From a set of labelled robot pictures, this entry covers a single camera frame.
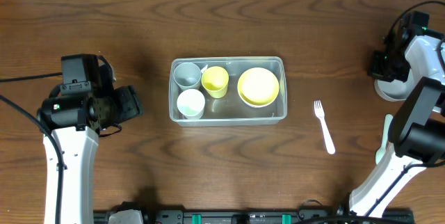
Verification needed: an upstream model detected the grey plastic bowl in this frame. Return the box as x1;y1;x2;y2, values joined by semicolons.
374;78;414;102

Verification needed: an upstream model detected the white plastic cup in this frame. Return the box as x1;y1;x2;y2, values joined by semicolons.
177;89;206;120

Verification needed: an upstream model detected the grey plastic cup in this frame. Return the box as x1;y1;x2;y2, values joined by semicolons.
173;63;202;90

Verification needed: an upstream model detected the yellow plastic cup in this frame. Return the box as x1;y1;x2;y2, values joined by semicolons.
201;66;229;99

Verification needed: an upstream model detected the white plastic bowl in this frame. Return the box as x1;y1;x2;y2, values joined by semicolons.
238;93;278;109

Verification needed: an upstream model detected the yellow plastic bowl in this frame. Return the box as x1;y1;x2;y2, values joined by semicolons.
237;67;280;102

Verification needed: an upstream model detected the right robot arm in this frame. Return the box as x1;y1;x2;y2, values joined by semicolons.
346;8;444;218

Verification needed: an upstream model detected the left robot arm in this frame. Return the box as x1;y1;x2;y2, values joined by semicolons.
37;54;143;223

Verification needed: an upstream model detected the clear plastic storage container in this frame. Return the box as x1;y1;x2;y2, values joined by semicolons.
168;56;288;127

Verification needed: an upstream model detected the white plastic fork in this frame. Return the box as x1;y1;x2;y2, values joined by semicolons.
314;100;336;154

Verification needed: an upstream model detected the white plastic spoon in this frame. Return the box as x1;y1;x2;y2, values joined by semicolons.
375;114;393;164

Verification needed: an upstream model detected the right black cable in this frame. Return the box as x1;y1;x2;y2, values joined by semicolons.
385;0;445;44

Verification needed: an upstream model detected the black cable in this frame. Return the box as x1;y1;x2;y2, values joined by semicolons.
385;0;445;44
0;71;67;224

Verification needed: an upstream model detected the black mounting rail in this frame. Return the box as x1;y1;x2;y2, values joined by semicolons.
93;207;415;224

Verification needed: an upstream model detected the left black cable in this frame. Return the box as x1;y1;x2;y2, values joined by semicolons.
0;71;67;224

